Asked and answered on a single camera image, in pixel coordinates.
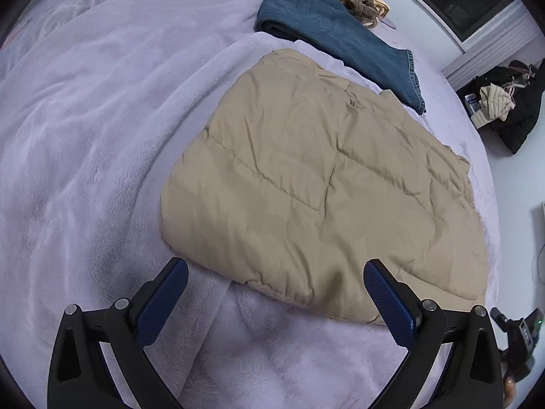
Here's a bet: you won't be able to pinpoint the pale beige hanging garment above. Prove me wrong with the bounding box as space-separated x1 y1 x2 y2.
472 83 516 129

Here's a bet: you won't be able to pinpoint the folded blue jeans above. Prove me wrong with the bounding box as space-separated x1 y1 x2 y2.
255 0 426 116

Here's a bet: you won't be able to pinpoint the grey pleated curtain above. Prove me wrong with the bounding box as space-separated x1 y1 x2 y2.
443 0 538 90

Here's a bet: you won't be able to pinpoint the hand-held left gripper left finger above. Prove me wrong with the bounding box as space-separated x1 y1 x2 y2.
49 258 189 409

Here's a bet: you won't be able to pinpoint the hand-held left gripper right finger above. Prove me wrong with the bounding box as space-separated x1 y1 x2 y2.
363 259 503 409

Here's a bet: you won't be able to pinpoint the black hanging coat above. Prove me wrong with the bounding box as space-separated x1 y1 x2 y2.
466 60 541 155

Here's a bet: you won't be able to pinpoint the lavender plush blanket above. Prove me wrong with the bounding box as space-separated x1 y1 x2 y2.
0 0 503 409

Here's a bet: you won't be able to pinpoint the person's right hand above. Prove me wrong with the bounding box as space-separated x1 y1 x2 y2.
502 375 518 407

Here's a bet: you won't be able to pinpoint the beige puffer jacket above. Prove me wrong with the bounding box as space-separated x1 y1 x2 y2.
161 49 490 324

